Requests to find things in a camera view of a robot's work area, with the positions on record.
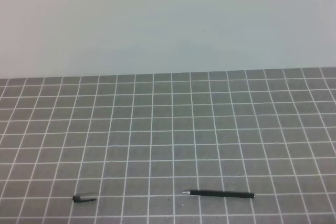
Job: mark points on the black pen cap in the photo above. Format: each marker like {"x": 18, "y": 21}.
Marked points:
{"x": 84, "y": 197}

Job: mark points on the black pen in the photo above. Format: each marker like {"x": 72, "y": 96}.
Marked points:
{"x": 216, "y": 193}

